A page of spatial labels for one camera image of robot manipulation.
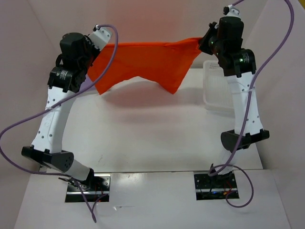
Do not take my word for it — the orange t shirt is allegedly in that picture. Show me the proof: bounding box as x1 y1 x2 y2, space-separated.
88 37 201 94

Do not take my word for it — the purple t shirt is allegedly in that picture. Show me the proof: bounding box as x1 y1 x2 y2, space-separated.
82 75 96 91

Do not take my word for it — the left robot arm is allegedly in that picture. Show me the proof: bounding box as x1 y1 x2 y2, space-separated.
21 32 97 191

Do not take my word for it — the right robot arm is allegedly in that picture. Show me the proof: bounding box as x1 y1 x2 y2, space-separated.
198 16 270 187

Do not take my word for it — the white plastic basket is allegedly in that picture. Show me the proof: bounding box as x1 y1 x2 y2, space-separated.
203 60 234 116

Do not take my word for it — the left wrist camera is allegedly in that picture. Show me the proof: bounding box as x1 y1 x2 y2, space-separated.
88 24 112 51

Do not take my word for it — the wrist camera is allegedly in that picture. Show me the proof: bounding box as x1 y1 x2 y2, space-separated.
88 24 112 51
223 5 241 18

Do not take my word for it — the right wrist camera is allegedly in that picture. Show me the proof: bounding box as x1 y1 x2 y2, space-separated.
223 5 241 18

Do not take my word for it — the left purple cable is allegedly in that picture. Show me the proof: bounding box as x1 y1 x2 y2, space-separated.
0 24 119 224

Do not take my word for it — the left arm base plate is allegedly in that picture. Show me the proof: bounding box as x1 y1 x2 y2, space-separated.
64 173 112 203

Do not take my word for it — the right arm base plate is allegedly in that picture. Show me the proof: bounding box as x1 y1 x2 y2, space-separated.
193 172 239 200

